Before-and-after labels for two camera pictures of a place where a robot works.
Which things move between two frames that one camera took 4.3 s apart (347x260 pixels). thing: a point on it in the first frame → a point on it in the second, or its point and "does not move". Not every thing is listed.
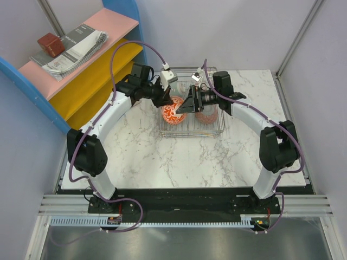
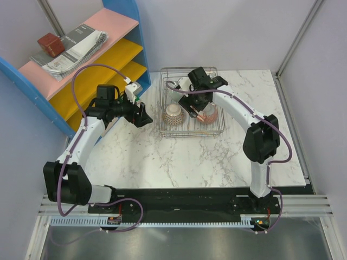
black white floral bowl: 209,114 does not move
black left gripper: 164,98 → 140,119
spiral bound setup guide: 79,45 does not move
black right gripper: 193,102 does not move
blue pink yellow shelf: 72,103 does not move
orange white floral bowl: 169,113 → 206,114
